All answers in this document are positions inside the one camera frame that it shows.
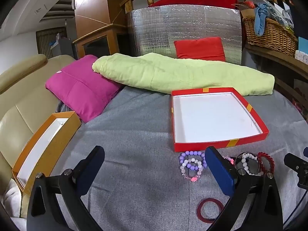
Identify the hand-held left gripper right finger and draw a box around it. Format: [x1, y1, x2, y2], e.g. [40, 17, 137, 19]
[204, 146, 283, 231]

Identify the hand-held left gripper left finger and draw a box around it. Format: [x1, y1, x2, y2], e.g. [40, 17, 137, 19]
[26, 146, 105, 231]

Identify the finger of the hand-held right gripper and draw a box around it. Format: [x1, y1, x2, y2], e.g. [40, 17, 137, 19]
[284, 153, 308, 190]

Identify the red bead bracelet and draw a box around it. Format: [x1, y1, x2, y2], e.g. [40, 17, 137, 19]
[257, 151, 275, 174]

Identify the pink flower bead bracelet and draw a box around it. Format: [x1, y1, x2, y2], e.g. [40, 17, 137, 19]
[180, 158, 204, 182]

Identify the silver bangle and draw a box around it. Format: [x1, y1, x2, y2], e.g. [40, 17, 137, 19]
[234, 151, 263, 177]

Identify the white bead bracelet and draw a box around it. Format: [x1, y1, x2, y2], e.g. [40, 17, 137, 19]
[242, 152, 258, 175]

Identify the purple bead bracelet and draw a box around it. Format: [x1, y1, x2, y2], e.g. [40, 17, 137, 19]
[179, 150, 208, 172]

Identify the dark red ring bangle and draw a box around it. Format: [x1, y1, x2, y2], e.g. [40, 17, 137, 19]
[197, 198, 225, 224]

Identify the red cardboard box lid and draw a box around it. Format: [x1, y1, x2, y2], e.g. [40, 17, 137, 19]
[171, 87, 269, 152]

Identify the grey bed sheet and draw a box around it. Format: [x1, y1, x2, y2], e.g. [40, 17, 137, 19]
[20, 85, 307, 231]

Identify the orange cardboard box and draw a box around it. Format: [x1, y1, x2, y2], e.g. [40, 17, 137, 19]
[12, 111, 82, 193]

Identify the magenta pillow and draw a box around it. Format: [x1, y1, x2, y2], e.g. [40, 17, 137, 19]
[45, 54, 124, 123]

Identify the white cloth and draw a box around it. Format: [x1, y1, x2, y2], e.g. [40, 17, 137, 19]
[0, 185, 23, 220]

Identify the wooden shelf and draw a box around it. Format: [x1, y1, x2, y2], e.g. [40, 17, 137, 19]
[243, 44, 308, 106]

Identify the beige leather sofa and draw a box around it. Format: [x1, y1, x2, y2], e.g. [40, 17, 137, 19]
[0, 54, 76, 218]

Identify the light green folded blanket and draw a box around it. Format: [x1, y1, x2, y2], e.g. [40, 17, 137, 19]
[92, 52, 275, 97]

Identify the red cushion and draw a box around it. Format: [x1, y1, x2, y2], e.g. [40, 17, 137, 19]
[174, 37, 226, 61]

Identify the low wooden glass cabinet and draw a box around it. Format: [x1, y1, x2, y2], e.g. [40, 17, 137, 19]
[73, 23, 129, 61]

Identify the wicker basket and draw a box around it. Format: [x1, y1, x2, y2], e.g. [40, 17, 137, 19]
[242, 16, 298, 58]

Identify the blue cloth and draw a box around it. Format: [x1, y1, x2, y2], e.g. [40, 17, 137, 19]
[254, 3, 273, 36]

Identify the silver insulation panel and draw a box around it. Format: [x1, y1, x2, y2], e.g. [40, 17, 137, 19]
[127, 4, 242, 65]

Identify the tall wooden cabinet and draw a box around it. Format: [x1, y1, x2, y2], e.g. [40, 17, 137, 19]
[73, 0, 126, 40]

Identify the black cable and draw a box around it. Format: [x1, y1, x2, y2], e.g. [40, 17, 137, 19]
[283, 192, 308, 225]

